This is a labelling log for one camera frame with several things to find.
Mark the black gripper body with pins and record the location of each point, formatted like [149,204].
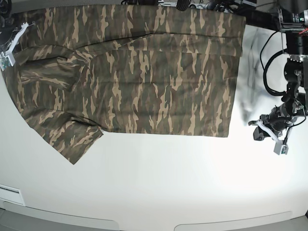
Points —
[278,120]

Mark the camouflage T-shirt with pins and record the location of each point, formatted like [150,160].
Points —
[82,70]

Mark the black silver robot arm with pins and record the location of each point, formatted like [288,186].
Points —
[293,22]
[4,21]

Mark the white label plate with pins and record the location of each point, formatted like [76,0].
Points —
[11,195]

